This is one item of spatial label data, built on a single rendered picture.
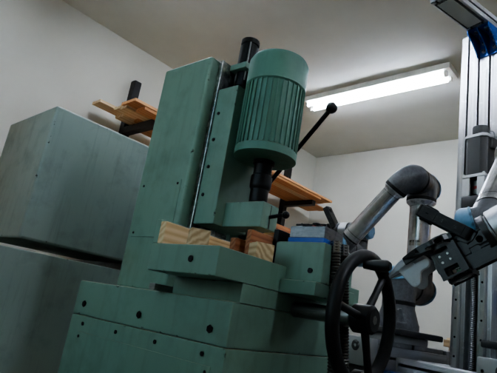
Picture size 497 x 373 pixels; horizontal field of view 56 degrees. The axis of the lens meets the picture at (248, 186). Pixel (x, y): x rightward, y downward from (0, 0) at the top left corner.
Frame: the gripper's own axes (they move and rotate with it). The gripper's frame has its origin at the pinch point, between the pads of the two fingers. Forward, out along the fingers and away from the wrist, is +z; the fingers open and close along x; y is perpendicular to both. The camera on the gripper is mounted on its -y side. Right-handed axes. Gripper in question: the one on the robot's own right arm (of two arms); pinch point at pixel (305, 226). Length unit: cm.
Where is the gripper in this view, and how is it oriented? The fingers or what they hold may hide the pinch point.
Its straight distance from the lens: 228.0
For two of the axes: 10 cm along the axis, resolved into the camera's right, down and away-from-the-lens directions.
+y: -0.6, 9.8, -1.8
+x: 6.8, 1.7, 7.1
